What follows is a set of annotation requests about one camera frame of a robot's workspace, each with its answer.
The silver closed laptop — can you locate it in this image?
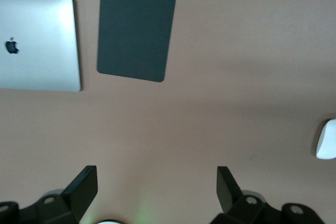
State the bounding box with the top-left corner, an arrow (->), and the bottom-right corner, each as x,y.
0,0 -> 82,92

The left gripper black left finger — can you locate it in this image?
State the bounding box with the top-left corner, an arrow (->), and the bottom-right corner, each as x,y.
0,165 -> 99,224

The white computer mouse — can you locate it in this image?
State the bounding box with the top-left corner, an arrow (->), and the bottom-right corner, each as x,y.
316,119 -> 336,160

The brown table cover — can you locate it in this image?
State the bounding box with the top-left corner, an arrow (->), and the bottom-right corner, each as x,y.
0,0 -> 336,224

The black mouse pad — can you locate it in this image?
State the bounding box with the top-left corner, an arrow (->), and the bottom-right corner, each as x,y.
96,0 -> 177,83

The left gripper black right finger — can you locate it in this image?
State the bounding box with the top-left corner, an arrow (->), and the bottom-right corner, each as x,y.
211,166 -> 324,224

